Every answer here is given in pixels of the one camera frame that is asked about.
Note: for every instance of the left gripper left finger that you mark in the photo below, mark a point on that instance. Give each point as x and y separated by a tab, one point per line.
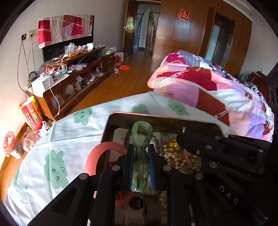
91	198

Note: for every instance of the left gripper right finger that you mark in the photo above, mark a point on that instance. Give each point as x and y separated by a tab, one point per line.
189	201

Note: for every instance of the pink bangle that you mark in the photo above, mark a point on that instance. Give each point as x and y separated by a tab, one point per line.
102	158

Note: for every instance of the pink Genji tin box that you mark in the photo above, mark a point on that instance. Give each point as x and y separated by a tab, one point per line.
150	124

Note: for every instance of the patchwork pink quilt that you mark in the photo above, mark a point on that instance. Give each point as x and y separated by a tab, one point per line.
190	79

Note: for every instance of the red bag waste bin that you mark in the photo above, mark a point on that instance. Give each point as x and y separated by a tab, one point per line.
12	147

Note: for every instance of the wooden bed headboard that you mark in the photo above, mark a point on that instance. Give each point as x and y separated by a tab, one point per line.
260	80

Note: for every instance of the red yellow carton box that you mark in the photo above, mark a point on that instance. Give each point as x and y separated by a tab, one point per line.
31	113

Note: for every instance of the wooden TV cabinet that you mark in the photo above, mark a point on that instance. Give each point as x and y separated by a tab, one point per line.
74	76

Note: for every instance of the white box on cabinet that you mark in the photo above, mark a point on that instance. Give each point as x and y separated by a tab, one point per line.
42	83

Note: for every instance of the orange item on floor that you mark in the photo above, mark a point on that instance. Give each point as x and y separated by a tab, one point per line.
124	68

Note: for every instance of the black television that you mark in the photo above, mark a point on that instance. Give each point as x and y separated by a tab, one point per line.
67	46

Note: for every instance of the wooden wardrobe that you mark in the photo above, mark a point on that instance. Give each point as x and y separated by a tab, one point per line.
194	35

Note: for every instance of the white mug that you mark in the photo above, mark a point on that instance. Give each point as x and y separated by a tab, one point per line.
90	46

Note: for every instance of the wooden door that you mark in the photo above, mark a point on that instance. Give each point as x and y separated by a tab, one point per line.
129	27

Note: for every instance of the red patchwork cloth cover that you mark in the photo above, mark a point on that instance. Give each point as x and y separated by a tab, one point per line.
60	28

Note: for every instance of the red double happiness decal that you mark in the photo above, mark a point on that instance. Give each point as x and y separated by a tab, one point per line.
183	15

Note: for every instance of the wall power socket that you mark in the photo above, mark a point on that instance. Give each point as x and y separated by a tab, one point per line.
27	35

